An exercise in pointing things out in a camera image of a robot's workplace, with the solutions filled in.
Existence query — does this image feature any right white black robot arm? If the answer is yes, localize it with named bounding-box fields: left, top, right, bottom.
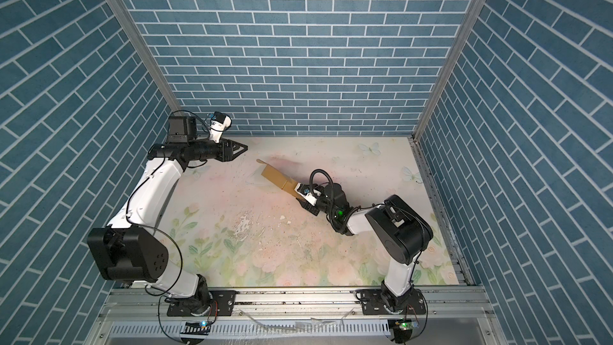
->
left=295, top=183, right=434, bottom=312

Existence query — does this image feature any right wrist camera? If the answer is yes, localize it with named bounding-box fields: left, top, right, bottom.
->
left=295, top=183, right=320, bottom=206

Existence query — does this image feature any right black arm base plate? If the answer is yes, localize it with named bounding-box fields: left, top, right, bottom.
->
left=354, top=286, right=427, bottom=316

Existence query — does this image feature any white slotted cable duct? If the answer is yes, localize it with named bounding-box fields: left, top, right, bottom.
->
left=109, top=319, right=390, bottom=340

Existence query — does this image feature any brown cardboard box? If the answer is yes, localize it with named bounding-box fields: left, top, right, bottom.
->
left=256, top=159, right=300, bottom=199

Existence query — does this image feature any right green circuit board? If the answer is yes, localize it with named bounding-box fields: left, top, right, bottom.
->
left=389, top=319, right=419, bottom=332

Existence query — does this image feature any aluminium mounting rail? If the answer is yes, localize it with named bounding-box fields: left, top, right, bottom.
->
left=97, top=285, right=496, bottom=322

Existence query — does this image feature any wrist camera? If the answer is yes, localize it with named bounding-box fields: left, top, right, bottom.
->
left=295, top=183, right=320, bottom=206
left=208, top=111, right=232, bottom=143

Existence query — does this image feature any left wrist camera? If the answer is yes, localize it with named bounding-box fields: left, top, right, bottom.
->
left=208, top=111, right=232, bottom=143

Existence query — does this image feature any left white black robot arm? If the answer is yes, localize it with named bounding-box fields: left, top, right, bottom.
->
left=87, top=111, right=247, bottom=316

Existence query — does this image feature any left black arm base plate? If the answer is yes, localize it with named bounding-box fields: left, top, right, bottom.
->
left=164, top=289, right=237, bottom=317

